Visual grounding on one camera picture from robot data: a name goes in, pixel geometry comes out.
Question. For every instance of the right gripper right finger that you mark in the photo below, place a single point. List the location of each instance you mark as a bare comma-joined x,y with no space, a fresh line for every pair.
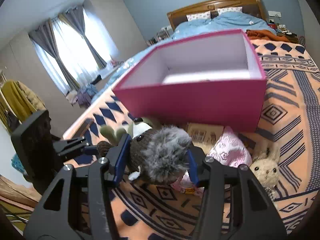
234,204

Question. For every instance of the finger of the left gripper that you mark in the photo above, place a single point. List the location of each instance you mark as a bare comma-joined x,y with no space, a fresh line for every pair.
80,154
63,145

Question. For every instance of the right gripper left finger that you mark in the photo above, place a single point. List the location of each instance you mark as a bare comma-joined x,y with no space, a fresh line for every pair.
77,203

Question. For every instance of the cream bunny plush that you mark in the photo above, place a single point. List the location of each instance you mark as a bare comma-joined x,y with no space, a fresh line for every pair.
265,168

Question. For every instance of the green frog plush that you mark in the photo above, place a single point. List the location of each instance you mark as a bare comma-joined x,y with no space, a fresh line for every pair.
136,128

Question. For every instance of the floral pink tissue pack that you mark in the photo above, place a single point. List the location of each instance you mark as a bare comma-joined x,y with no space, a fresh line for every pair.
184,185

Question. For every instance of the pink satin drawstring pouch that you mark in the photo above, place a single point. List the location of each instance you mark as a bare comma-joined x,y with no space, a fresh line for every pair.
229,150

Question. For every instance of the brown knitted monkey plush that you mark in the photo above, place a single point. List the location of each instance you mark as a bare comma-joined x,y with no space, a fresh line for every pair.
157,156

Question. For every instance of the beige tissue pack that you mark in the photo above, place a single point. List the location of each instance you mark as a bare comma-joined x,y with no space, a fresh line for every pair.
204,136

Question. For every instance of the black smartphone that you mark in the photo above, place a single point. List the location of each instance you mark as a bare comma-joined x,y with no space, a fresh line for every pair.
83,127

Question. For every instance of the orange patterned blanket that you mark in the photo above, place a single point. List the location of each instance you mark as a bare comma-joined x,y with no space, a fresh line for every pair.
289,118

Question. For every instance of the clothes pile on windowsill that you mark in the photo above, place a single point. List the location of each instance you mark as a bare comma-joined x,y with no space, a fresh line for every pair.
83,96

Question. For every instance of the mustard yellow garment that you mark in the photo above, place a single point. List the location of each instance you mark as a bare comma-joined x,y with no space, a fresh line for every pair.
18,102

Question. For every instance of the grey curtains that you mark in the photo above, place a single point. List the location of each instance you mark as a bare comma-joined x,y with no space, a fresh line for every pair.
74,48

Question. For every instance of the pink cardboard storage box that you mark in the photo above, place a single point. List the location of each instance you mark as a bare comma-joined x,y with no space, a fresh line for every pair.
213,78

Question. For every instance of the orange brown garment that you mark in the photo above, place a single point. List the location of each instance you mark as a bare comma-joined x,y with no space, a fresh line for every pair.
265,35

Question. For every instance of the left floral pillow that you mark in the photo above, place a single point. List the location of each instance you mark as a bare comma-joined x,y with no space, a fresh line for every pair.
199,16

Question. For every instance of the floral pillow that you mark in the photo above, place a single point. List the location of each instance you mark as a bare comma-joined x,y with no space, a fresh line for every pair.
199,16
228,9

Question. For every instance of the wooden nightstand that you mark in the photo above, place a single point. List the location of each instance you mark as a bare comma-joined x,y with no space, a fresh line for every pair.
282,30

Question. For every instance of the blue floral duvet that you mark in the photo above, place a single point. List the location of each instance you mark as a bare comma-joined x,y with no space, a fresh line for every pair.
225,21

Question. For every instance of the right floral pillow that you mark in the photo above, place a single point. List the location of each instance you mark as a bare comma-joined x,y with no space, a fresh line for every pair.
228,9

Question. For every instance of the wooden headboard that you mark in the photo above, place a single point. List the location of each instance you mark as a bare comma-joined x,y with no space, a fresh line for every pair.
252,7

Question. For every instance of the black tracking camera left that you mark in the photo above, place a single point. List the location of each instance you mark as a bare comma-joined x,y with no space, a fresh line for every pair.
33,144

